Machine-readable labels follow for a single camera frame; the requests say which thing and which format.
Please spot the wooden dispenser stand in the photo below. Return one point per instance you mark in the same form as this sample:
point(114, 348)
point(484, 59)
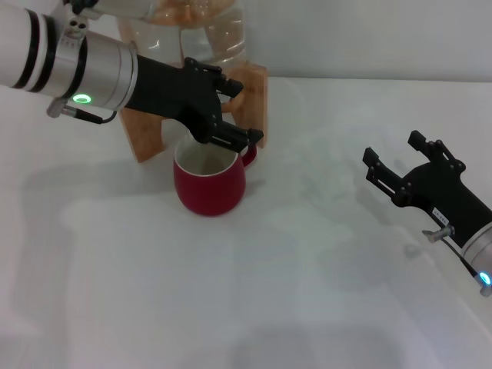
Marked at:
point(146, 134)

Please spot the glass water dispenser jar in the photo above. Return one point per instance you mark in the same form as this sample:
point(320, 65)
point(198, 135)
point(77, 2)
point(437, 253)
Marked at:
point(227, 34)

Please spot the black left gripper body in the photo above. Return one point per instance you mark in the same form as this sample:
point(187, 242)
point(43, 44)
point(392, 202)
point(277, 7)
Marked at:
point(173, 96)

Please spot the red cup white inside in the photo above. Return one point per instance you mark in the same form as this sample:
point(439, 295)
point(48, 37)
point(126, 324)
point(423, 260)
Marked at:
point(211, 192)

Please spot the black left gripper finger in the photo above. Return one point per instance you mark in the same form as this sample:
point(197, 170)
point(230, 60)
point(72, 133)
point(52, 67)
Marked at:
point(221, 78)
point(238, 138)

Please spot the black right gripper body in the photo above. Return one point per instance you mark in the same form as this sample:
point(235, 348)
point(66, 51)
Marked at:
point(442, 198)

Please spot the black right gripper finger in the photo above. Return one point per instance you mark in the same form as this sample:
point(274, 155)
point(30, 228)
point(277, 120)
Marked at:
point(438, 151)
point(384, 177)

